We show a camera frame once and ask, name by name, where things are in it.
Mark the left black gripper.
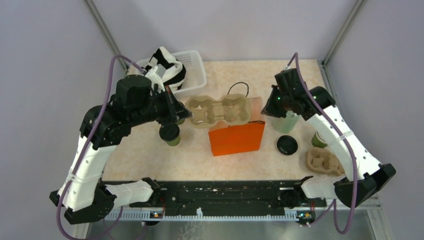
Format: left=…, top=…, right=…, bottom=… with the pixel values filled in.
left=129, top=84, right=193, bottom=127

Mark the cardboard cup carrier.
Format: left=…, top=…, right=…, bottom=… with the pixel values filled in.
left=306, top=147, right=345, bottom=177
left=185, top=94, right=252, bottom=129

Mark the orange paper bag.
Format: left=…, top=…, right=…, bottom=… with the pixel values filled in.
left=208, top=96, right=266, bottom=157

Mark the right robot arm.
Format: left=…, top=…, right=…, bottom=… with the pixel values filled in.
left=261, top=68, right=396, bottom=208

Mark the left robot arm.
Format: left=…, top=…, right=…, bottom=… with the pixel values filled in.
left=49, top=75, right=192, bottom=225

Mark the green straw holder cup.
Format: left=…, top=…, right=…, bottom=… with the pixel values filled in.
left=272, top=110, right=300, bottom=134

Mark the white plastic basket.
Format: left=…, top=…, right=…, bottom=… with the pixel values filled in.
left=136, top=49, right=208, bottom=97

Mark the black white striped cloth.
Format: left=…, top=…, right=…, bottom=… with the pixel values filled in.
left=145, top=46, right=187, bottom=91

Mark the black lid on table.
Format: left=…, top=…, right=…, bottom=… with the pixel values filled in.
left=276, top=135, right=299, bottom=156

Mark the stack of paper cups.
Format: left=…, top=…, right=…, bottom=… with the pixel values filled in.
left=311, top=131, right=328, bottom=149

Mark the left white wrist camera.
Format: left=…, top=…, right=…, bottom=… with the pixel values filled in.
left=144, top=64, right=166, bottom=93

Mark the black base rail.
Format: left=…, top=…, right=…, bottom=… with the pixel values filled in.
left=106, top=180, right=328, bottom=225

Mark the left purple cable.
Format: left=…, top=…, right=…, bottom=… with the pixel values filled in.
left=55, top=54, right=148, bottom=240

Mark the purple cable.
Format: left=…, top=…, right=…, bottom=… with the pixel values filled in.
left=55, top=54, right=148, bottom=240
left=286, top=51, right=359, bottom=235

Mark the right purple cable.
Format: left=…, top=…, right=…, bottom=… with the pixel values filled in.
left=286, top=51, right=359, bottom=235

